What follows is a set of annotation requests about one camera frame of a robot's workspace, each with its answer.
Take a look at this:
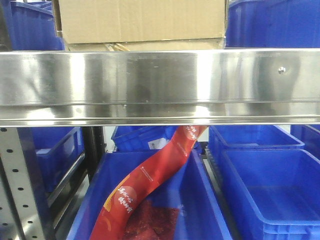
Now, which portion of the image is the stainless steel shelf rail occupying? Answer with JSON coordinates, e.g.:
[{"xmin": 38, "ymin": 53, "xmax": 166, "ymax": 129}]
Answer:
[{"xmin": 0, "ymin": 48, "xmax": 320, "ymax": 127}]

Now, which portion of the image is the blue bin right rear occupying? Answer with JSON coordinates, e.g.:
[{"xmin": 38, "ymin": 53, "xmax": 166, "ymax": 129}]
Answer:
[{"xmin": 208, "ymin": 125, "xmax": 305, "ymax": 164}]

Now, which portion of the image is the blue bin lower left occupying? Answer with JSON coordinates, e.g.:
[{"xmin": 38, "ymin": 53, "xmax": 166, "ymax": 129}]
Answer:
[{"xmin": 31, "ymin": 127, "xmax": 84, "ymax": 193}]

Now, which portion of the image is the blue bin right bottom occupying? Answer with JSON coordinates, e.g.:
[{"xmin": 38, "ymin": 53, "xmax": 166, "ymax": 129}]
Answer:
[{"xmin": 220, "ymin": 149, "xmax": 320, "ymax": 240}]

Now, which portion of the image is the blue bin upper left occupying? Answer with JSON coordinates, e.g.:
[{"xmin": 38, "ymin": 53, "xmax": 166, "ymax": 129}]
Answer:
[{"xmin": 3, "ymin": 0, "xmax": 65, "ymax": 51}]

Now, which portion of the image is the red printed paper bag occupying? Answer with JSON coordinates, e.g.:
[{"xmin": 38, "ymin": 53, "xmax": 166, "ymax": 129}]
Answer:
[{"xmin": 89, "ymin": 125, "xmax": 207, "ymax": 240}]

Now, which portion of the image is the blue bin upper right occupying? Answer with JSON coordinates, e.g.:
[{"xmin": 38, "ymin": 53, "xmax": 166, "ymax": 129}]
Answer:
[{"xmin": 226, "ymin": 0, "xmax": 320, "ymax": 48}]

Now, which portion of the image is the blue bin far right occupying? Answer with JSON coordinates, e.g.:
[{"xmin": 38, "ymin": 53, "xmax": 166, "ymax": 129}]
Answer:
[{"xmin": 290, "ymin": 124, "xmax": 320, "ymax": 159}]

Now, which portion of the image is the brown cardboard box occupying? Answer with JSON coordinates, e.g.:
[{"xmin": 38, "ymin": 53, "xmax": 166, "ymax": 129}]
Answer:
[{"xmin": 52, "ymin": 0, "xmax": 229, "ymax": 52}]

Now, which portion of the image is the blue bin centre rear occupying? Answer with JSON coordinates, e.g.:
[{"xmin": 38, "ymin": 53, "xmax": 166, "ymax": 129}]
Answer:
[{"xmin": 110, "ymin": 125, "xmax": 204, "ymax": 156}]

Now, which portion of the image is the blue bin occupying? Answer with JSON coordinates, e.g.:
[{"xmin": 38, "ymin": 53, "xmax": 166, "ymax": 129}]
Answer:
[
  {"xmin": 226, "ymin": 0, "xmax": 320, "ymax": 48},
  {"xmin": 110, "ymin": 125, "xmax": 204, "ymax": 156},
  {"xmin": 220, "ymin": 149, "xmax": 320, "ymax": 240},
  {"xmin": 31, "ymin": 127, "xmax": 84, "ymax": 193},
  {"xmin": 290, "ymin": 124, "xmax": 320, "ymax": 159},
  {"xmin": 66, "ymin": 150, "xmax": 232, "ymax": 240},
  {"xmin": 208, "ymin": 125, "xmax": 305, "ymax": 164},
  {"xmin": 3, "ymin": 0, "xmax": 65, "ymax": 51}
]

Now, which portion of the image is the perforated steel shelf post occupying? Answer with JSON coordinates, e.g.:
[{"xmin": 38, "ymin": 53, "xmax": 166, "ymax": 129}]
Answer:
[{"xmin": 0, "ymin": 127, "xmax": 55, "ymax": 240}]

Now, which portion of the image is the blue bin centre bottom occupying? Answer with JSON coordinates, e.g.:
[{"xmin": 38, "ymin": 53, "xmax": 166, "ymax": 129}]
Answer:
[{"xmin": 66, "ymin": 150, "xmax": 232, "ymax": 240}]

